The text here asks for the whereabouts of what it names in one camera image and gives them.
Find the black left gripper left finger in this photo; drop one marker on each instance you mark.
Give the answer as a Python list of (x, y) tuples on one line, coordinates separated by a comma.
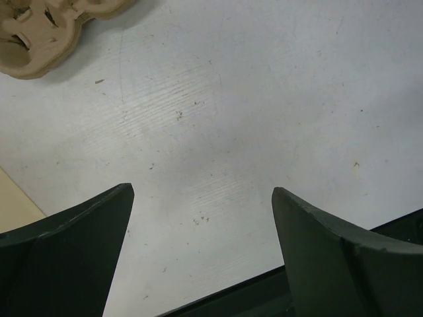
[(64, 264)]

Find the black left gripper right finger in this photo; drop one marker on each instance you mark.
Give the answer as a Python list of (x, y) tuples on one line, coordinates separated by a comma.
[(336, 268)]

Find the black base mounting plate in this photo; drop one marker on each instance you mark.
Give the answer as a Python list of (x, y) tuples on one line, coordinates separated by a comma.
[(268, 294)]

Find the brown pulp cup carrier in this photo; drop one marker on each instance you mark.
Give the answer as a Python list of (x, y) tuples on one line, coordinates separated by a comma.
[(38, 35)]

